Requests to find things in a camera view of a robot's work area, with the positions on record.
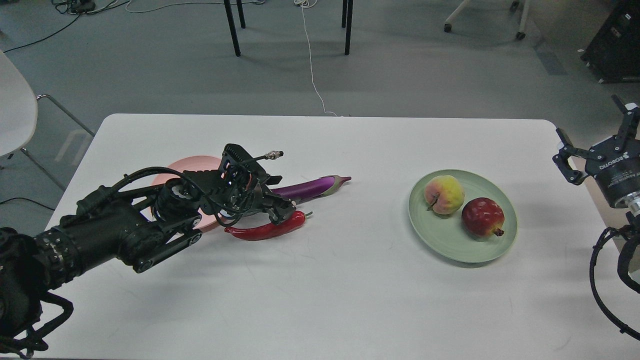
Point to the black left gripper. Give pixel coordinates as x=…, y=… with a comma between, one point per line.
x=235, y=191

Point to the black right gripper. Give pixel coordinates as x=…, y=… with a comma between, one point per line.
x=616, y=167

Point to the purple eggplant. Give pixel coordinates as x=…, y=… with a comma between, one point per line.
x=318, y=188

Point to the red chili pepper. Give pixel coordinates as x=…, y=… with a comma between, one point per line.
x=270, y=230

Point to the red pomegranate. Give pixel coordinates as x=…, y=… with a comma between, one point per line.
x=483, y=217

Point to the yellow pink peach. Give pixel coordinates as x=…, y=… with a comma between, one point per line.
x=444, y=195

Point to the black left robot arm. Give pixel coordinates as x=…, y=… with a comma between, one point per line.
x=142, y=220

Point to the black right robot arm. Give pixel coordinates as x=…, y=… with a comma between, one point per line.
x=630, y=235

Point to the pink plastic plate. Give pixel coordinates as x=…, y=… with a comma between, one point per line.
x=193, y=163

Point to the black equipment case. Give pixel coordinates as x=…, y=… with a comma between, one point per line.
x=613, y=55

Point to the white office chair base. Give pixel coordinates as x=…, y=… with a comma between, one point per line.
x=521, y=7

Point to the black table leg left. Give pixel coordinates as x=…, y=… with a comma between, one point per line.
x=232, y=25

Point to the black table leg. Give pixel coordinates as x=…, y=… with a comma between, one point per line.
x=232, y=25
x=346, y=23

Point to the green plastic plate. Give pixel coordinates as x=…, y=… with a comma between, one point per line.
x=447, y=236

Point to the black table leg right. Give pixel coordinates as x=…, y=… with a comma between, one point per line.
x=346, y=23

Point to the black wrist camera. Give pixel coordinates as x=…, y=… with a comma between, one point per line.
x=240, y=157

